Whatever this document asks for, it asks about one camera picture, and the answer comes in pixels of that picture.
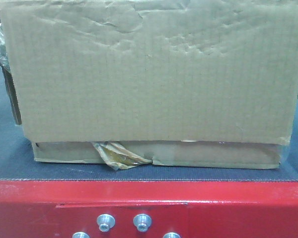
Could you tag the silver bolt lower left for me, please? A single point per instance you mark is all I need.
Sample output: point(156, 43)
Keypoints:
point(80, 235)

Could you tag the silver bolt lower right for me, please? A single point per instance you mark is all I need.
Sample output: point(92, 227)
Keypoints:
point(171, 235)

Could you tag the red metal robot base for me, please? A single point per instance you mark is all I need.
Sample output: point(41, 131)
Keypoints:
point(195, 209)

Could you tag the silver bolt upper left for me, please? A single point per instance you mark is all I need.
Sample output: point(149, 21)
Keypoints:
point(105, 222)

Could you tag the silver bolt upper right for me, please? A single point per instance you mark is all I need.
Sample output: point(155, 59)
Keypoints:
point(142, 222)

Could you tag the silver bolt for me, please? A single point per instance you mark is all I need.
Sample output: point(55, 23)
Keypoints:
point(142, 222)
point(171, 235)
point(80, 235)
point(105, 222)

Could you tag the large brown cardboard box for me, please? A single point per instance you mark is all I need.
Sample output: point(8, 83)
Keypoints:
point(198, 83)

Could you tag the crumpled clear packing tape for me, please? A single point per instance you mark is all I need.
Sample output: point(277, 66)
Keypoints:
point(3, 53)

